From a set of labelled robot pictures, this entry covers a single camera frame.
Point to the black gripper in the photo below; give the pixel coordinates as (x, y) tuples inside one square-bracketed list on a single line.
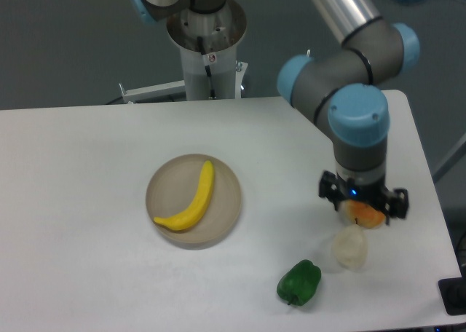
[(392, 203)]

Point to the yellow toy banana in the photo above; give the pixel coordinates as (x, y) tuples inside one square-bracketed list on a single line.
[(190, 216)]

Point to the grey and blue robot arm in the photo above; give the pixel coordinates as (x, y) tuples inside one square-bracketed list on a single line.
[(338, 95)]

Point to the beige round plate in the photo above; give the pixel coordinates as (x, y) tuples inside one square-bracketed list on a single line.
[(174, 185)]

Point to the orange toy peach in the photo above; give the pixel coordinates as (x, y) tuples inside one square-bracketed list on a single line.
[(361, 214)]

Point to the white toy pear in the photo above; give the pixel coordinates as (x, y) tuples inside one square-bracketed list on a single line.
[(350, 247)]

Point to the grey table leg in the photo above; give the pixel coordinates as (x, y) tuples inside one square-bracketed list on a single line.
[(453, 155)]

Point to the green toy bell pepper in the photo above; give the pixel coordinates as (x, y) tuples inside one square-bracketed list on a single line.
[(299, 284)]

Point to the black device at table edge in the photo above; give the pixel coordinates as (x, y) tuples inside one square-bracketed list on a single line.
[(453, 295)]

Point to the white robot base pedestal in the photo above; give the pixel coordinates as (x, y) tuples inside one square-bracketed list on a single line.
[(208, 49)]

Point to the white metal frame bracket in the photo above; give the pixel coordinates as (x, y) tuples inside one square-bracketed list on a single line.
[(153, 94)]

